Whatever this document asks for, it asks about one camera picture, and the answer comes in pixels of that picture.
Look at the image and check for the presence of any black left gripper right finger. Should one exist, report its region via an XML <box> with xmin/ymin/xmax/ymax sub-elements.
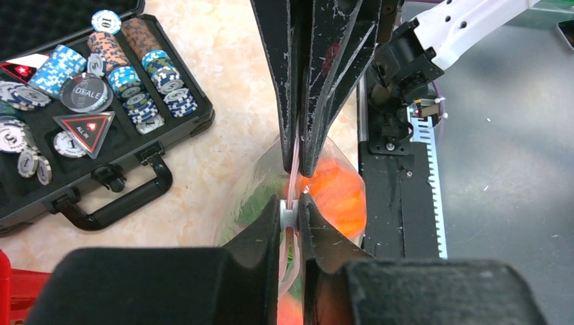
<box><xmin>298</xmin><ymin>194</ymin><xmax>547</xmax><ymax>324</ymax></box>

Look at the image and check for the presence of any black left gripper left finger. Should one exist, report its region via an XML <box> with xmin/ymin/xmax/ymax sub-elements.
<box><xmin>26</xmin><ymin>196</ymin><xmax>280</xmax><ymax>324</ymax></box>

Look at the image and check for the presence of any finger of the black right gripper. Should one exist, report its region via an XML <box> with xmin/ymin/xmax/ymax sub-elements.
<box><xmin>298</xmin><ymin>1</ymin><xmax>382</xmax><ymax>177</ymax></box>
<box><xmin>251</xmin><ymin>0</ymin><xmax>296</xmax><ymax>173</ymax></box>

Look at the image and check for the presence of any clear zip top bag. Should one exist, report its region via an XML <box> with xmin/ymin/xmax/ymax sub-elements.
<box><xmin>217</xmin><ymin>139</ymin><xmax>364</xmax><ymax>309</ymax></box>

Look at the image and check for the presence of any green lettuce head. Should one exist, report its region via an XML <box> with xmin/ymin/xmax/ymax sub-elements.
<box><xmin>236</xmin><ymin>177</ymin><xmax>287</xmax><ymax>228</ymax></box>

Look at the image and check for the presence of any orange mini pumpkin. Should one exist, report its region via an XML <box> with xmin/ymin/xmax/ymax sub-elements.
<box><xmin>296</xmin><ymin>156</ymin><xmax>367</xmax><ymax>243</ymax></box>

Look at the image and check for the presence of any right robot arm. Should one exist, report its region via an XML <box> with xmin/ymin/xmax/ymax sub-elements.
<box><xmin>251</xmin><ymin>1</ymin><xmax>534</xmax><ymax>177</ymax></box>

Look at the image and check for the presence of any blue white chip stack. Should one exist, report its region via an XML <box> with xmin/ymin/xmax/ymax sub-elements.
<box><xmin>163</xmin><ymin>88</ymin><xmax>198</xmax><ymax>118</ymax></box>

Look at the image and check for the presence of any orange brown chip stack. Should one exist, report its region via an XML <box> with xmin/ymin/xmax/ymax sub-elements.
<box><xmin>121</xmin><ymin>18</ymin><xmax>162</xmax><ymax>60</ymax></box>

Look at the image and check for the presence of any black poker chip case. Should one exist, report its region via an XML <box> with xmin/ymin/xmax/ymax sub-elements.
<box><xmin>1</xmin><ymin>1</ymin><xmax>215</xmax><ymax>236</ymax></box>

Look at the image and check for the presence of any clear round dealer button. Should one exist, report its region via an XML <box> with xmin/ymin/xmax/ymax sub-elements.
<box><xmin>60</xmin><ymin>72</ymin><xmax>114</xmax><ymax>113</ymax></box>

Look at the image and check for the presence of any red triangle dealer card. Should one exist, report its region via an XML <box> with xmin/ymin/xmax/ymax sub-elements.
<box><xmin>53</xmin><ymin>112</ymin><xmax>115</xmax><ymax>159</ymax></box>

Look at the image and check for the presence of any red plastic basket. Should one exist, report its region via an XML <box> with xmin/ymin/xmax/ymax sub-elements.
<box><xmin>1</xmin><ymin>251</ymin><xmax>50</xmax><ymax>325</ymax></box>

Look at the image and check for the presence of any light blue chip stack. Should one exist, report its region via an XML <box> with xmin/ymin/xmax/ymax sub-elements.
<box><xmin>28</xmin><ymin>45</ymin><xmax>87</xmax><ymax>99</ymax></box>

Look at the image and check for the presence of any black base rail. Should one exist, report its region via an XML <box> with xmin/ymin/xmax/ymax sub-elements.
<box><xmin>357</xmin><ymin>67</ymin><xmax>448</xmax><ymax>259</ymax></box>

